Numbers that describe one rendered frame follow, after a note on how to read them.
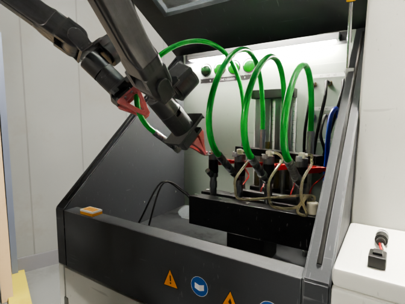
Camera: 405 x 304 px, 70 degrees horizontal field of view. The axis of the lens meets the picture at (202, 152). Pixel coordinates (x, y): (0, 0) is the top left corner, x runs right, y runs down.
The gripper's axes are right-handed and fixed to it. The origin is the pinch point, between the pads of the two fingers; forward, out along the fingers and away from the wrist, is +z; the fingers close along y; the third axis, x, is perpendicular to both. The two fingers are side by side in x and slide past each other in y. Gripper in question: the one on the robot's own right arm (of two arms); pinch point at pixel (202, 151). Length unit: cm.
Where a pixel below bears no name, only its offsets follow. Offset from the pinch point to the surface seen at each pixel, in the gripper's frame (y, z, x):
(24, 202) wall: -43, 36, 199
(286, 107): 6.0, -9.2, -25.9
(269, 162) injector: 4.3, 7.1, -15.3
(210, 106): 2.5, -13.5, -10.9
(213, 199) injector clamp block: -7.9, 9.7, -2.9
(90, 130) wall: 32, 34, 194
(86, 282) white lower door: -41.7, 5.1, 16.1
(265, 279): -21.9, 2.4, -30.0
